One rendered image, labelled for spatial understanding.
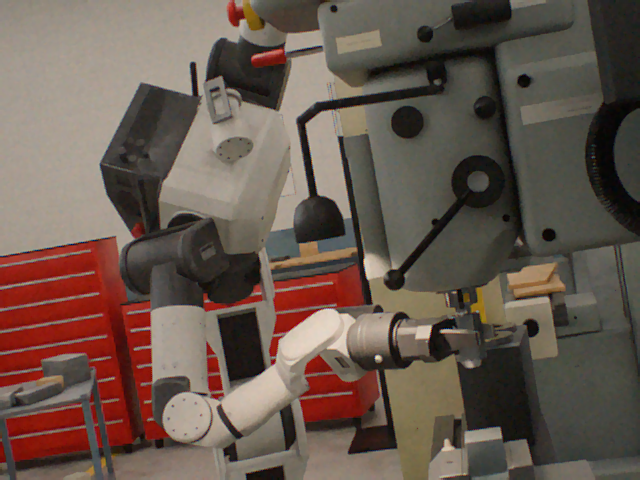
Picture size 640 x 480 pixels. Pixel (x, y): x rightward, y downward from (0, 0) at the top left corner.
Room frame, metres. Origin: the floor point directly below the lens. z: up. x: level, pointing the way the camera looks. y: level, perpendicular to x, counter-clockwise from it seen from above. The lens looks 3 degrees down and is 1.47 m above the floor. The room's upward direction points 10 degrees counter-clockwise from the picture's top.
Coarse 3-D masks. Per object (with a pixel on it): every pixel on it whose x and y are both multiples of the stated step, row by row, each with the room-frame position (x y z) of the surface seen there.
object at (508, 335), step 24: (504, 336) 1.75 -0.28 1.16; (504, 360) 1.72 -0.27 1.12; (528, 360) 1.83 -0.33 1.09; (480, 384) 1.73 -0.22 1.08; (504, 384) 1.72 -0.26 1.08; (528, 384) 1.76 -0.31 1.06; (480, 408) 1.73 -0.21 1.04; (504, 408) 1.72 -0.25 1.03; (528, 408) 1.71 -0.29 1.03; (504, 432) 1.72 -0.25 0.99; (528, 432) 1.71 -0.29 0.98
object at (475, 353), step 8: (472, 320) 1.37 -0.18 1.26; (480, 320) 1.38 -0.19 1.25; (456, 328) 1.38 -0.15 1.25; (464, 328) 1.37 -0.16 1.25; (472, 328) 1.37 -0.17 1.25; (480, 328) 1.38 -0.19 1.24; (480, 336) 1.38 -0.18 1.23; (480, 344) 1.37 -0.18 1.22; (456, 352) 1.38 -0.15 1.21; (464, 352) 1.37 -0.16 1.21; (472, 352) 1.37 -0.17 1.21; (480, 352) 1.37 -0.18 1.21; (456, 360) 1.39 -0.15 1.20; (464, 360) 1.37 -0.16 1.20; (472, 360) 1.37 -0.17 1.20
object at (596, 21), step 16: (592, 0) 1.03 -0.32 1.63; (608, 0) 1.00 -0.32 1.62; (624, 0) 0.99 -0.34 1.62; (592, 16) 1.05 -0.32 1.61; (608, 16) 1.00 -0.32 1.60; (624, 16) 0.99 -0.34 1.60; (608, 32) 1.00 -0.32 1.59; (624, 32) 0.99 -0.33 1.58; (608, 48) 1.00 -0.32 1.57; (624, 48) 1.00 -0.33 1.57; (608, 64) 1.00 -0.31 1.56; (624, 64) 1.00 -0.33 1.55; (608, 80) 1.01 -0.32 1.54; (624, 80) 1.00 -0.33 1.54; (608, 96) 1.03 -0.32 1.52; (624, 96) 1.00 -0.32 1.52
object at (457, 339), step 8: (440, 336) 1.38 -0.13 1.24; (448, 336) 1.37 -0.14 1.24; (456, 336) 1.37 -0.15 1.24; (464, 336) 1.36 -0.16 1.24; (472, 336) 1.35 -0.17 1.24; (440, 344) 1.37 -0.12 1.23; (448, 344) 1.37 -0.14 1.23; (456, 344) 1.37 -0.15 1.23; (464, 344) 1.36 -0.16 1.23; (472, 344) 1.35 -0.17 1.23
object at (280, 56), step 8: (304, 48) 1.51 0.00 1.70; (312, 48) 1.51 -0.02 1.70; (320, 48) 1.51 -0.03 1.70; (256, 56) 1.52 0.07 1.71; (264, 56) 1.52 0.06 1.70; (272, 56) 1.51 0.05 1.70; (280, 56) 1.51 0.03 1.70; (288, 56) 1.52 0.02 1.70; (296, 56) 1.52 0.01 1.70; (256, 64) 1.52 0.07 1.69; (264, 64) 1.52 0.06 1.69; (272, 64) 1.52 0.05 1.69
